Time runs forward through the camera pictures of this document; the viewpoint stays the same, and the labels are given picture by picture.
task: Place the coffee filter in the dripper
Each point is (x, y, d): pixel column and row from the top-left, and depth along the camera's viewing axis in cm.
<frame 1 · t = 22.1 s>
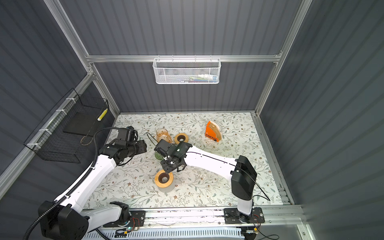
left hand: (142, 146, 81), fingers open
right hand: (168, 167, 77), fingers open
orange coffee filter pack: (212, 131, 101), point 8 cm above the table
wooden dripper ring far: (181, 137, 106), point 2 cm above the table
wooden dripper ring near: (163, 179, 80), point 9 cm above the table

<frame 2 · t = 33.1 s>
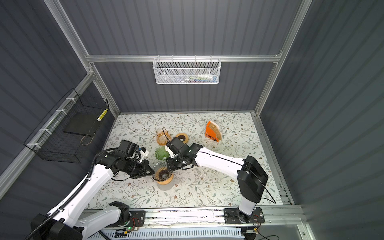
left hand: (154, 173, 75), fingers closed
right hand: (168, 169, 78), fingers closed
grey clear glass dripper: (161, 171, 81), point 10 cm above the table
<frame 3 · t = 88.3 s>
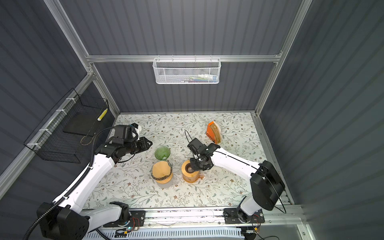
left hand: (151, 143, 79), fingers closed
right hand: (195, 168, 83), fingers open
wooden dripper ring far: (190, 175, 80), point 10 cm above the table
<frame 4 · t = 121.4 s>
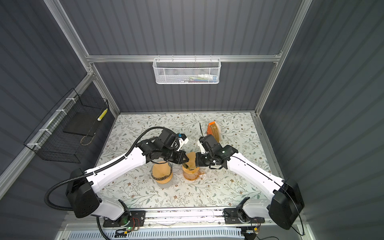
left hand: (189, 160, 76), fingers closed
right hand: (196, 162, 78), fingers closed
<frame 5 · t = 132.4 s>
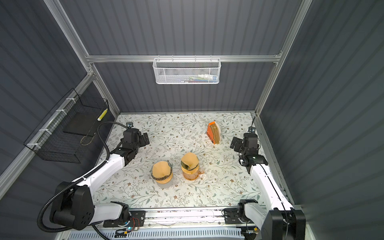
left hand: (137, 136, 87), fingers open
right hand: (244, 142, 83), fingers open
